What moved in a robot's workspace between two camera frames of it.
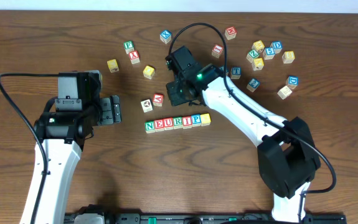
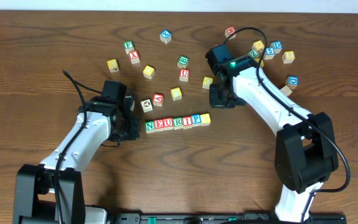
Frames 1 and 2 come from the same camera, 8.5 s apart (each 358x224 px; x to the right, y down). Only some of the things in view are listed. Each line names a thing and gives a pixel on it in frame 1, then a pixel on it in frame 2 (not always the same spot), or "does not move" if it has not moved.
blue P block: [196, 120] does not move
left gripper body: [109, 110] → [132, 127]
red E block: [159, 125] does not move
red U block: [168, 124] does not move
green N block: [149, 127] does not move
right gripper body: [175, 94] → [220, 98]
